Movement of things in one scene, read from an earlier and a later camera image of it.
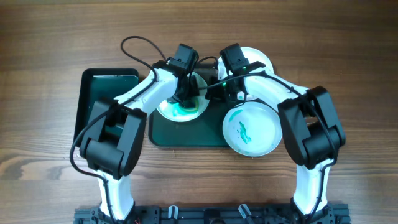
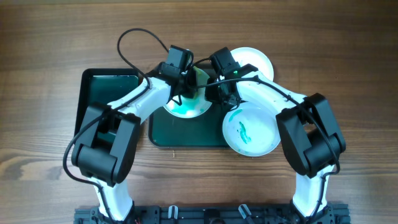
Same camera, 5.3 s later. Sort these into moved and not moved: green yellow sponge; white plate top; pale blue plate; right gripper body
Moved: green yellow sponge
Not moved: pale blue plate; right gripper body; white plate top
